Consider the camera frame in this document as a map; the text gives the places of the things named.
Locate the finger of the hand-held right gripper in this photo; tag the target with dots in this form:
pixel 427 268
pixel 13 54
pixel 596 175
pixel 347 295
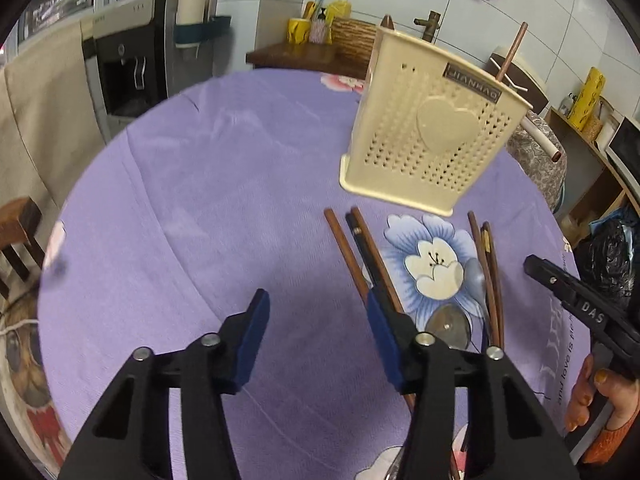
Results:
pixel 547 275

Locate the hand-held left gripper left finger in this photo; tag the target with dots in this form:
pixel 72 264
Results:
pixel 252 340

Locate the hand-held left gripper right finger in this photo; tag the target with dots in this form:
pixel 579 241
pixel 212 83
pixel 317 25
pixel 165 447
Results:
pixel 385 345

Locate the dark chopstick with yellow tip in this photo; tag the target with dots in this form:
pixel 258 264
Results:
pixel 487 270

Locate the oval metal spoon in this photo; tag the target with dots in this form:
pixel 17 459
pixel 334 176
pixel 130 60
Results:
pixel 475 280

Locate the black chopstick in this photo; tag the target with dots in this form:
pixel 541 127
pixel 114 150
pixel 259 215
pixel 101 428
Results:
pixel 365 255

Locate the cream perforated utensil holder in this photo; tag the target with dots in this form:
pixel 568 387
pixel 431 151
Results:
pixel 400 125

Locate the person's right forearm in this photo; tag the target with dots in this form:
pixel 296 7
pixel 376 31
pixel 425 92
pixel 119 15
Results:
pixel 615 442

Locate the person's right hand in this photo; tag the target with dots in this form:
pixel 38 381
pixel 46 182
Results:
pixel 617 395

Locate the black plastic bag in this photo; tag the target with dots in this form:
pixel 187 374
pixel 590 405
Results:
pixel 607 260

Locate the round bowl metal spoon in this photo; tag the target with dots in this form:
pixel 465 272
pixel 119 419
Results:
pixel 447 327

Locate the floral cloth covered stool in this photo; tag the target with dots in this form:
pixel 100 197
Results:
pixel 542 180

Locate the wooden cabinet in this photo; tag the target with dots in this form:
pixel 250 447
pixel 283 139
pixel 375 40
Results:
pixel 590 180

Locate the white microwave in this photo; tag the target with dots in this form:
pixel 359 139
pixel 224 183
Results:
pixel 627 150

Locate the white jar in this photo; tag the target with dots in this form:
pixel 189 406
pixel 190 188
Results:
pixel 606 134

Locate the purple floral tablecloth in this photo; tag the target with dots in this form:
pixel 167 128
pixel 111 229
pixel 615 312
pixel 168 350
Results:
pixel 225 185

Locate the yellow packet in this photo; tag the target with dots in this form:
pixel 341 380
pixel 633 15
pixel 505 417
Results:
pixel 589 97

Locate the white rice cooker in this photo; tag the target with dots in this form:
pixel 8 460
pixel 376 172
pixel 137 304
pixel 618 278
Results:
pixel 530 77

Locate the dog print cloth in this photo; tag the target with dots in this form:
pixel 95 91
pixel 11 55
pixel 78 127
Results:
pixel 30 385

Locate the wooden chair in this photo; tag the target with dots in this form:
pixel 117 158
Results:
pixel 20 230

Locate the bronze tap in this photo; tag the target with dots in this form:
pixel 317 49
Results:
pixel 429 22

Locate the wooden side table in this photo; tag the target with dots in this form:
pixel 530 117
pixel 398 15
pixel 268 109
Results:
pixel 300 57

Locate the grey water dispenser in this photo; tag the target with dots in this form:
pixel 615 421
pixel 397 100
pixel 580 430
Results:
pixel 125 70

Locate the wicker basket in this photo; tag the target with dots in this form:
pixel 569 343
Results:
pixel 352 37

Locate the beige cloth cover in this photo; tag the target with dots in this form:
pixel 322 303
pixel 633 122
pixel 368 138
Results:
pixel 45 110

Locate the yellow cup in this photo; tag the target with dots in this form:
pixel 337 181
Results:
pixel 299 31

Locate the pink patterned cup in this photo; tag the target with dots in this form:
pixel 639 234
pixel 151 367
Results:
pixel 319 32

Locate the yellow bottle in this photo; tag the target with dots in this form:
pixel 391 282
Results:
pixel 339 7

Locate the dark teal wall rack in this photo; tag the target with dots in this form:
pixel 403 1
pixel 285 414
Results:
pixel 205 30

